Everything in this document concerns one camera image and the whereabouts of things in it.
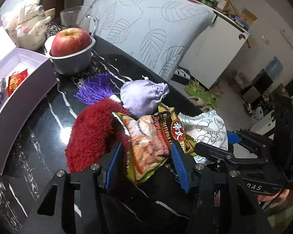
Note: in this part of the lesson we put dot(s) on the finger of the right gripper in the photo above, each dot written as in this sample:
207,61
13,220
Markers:
234,136
213,154

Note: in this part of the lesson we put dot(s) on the glass mug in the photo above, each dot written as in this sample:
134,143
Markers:
79,17

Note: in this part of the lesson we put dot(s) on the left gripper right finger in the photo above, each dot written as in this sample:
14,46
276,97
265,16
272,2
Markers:
224,203

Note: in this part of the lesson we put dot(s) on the cream cartoon water bottle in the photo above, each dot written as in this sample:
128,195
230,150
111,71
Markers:
31,25

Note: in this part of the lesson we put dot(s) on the lavender gift box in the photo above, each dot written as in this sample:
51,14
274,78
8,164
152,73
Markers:
25,79

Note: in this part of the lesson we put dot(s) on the red apple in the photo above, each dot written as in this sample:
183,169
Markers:
70,41

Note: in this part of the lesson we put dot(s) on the red gold snack packet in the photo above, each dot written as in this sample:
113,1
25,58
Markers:
15,80

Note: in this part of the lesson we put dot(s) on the purple tassel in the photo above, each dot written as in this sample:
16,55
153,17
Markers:
96,88

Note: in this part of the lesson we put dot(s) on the leaf-pattern grey cushion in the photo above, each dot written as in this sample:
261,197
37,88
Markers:
157,33

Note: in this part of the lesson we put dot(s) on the small metal bowl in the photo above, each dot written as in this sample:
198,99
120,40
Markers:
73,63

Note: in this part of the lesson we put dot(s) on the beige slippers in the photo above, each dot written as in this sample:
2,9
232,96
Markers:
198,102

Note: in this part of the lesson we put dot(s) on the nutritious cereal packet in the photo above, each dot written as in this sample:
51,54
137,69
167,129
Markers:
150,138

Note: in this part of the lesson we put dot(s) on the red fuzzy soft object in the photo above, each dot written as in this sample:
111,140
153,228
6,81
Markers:
94,133

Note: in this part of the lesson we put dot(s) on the lavender satin pouch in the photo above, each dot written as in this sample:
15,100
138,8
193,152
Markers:
142,97

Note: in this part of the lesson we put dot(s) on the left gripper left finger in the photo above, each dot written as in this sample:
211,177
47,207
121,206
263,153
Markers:
54,210

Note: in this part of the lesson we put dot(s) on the white cabinet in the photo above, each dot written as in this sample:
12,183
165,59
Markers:
214,49

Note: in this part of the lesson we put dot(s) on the green slippers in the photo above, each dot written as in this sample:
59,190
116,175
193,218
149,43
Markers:
193,88

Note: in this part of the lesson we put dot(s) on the white patterned cloth bag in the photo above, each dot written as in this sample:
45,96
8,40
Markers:
208,128

